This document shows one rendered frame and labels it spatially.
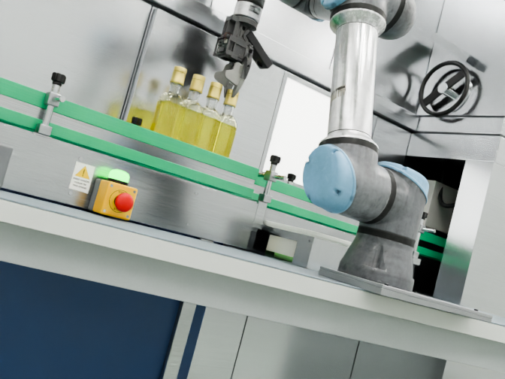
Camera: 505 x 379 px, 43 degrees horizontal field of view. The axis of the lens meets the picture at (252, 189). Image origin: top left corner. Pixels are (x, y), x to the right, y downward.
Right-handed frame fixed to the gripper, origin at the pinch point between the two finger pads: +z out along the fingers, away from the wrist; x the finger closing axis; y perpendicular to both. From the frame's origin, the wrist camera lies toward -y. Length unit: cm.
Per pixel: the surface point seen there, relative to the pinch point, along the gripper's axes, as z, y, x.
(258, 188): 22.7, -14.7, 2.8
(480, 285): 32, -103, 15
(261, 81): -10.2, -15.7, -13.4
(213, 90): 1.7, 6.8, 1.8
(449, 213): 7, -117, -17
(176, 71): 0.8, 18.4, 2.3
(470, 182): -1, -94, 8
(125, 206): 37, 32, 28
